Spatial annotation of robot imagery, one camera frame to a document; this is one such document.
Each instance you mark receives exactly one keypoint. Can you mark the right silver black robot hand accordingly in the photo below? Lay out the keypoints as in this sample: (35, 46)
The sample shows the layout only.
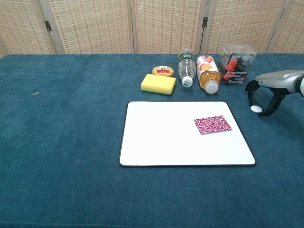
(278, 80)

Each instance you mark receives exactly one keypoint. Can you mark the small white round disc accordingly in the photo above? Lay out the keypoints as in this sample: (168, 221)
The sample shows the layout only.
(256, 109)

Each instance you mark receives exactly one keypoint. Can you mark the pink patterned packet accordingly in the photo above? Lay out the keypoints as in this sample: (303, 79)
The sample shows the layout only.
(213, 125)

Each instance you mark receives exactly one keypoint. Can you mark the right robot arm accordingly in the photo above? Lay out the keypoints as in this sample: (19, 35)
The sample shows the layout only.
(301, 85)

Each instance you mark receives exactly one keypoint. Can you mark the white rectangular board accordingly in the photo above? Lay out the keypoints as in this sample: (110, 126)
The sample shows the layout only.
(166, 137)

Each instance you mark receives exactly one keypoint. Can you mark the clear box black red contents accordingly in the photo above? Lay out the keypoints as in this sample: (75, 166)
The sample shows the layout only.
(237, 69)

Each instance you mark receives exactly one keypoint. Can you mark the juice bottle peach label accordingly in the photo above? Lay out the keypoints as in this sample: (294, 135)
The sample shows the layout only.
(207, 73)

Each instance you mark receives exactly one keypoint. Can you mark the clear water bottle green label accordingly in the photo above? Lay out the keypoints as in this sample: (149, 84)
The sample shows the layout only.
(187, 69)

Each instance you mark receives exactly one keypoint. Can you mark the black screen hinge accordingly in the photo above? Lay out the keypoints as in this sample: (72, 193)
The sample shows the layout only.
(48, 25)
(205, 21)

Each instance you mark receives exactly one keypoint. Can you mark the round gold tin red label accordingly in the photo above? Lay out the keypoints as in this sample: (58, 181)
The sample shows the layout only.
(163, 70)

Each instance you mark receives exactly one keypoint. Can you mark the yellow sponge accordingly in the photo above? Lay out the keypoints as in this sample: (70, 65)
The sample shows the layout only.
(158, 83)

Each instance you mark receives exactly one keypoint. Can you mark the woven bamboo folding screen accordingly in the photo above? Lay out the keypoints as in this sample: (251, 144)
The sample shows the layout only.
(95, 26)

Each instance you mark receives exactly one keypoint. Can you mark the blue table cloth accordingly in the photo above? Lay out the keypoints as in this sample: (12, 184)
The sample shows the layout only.
(71, 142)

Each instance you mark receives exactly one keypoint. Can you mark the small metal paper clip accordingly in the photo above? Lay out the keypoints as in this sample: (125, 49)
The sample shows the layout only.
(36, 93)

